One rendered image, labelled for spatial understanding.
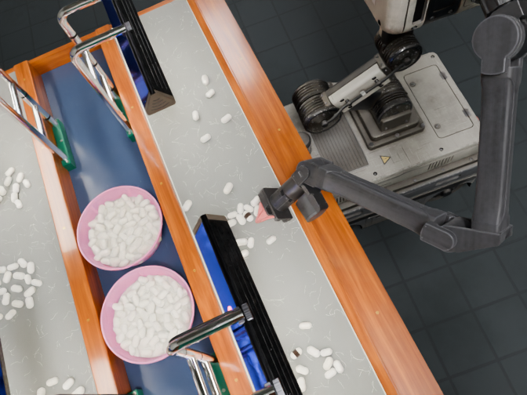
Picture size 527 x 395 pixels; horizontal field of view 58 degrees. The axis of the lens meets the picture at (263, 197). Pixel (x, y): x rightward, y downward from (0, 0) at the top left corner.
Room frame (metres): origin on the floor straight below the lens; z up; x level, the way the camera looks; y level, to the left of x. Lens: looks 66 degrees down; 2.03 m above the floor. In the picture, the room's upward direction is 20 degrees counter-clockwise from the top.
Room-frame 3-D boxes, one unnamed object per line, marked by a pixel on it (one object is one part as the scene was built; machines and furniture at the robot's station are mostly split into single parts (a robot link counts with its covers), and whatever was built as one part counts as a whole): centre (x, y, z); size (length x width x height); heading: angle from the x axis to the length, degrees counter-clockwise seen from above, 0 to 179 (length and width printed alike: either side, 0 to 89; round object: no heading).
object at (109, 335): (0.36, 0.41, 0.72); 0.27 x 0.27 x 0.10
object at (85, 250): (0.64, 0.44, 0.72); 0.27 x 0.27 x 0.10
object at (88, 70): (1.08, 0.27, 0.90); 0.20 x 0.19 x 0.45; 5
